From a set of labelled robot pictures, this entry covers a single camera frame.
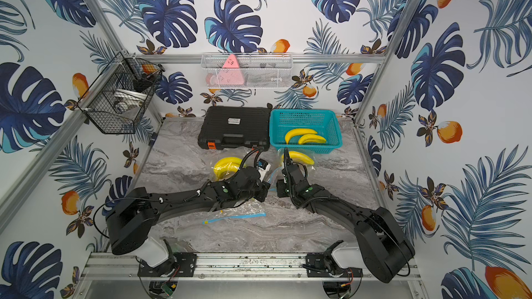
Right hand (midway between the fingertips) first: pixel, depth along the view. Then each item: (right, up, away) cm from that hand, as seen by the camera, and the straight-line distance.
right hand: (281, 183), depth 89 cm
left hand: (-4, +1, -7) cm, 8 cm away
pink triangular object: (-22, +47, +1) cm, 52 cm away
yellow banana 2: (+11, +23, +25) cm, 36 cm away
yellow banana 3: (-24, +6, +2) cm, 25 cm away
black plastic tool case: (-23, +26, +21) cm, 40 cm away
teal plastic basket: (+26, +29, +25) cm, 46 cm away
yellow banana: (+17, +19, +18) cm, 31 cm away
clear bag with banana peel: (-13, -11, -1) cm, 17 cm away
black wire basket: (-67, +34, -5) cm, 75 cm away
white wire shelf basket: (-15, +50, +4) cm, 52 cm away
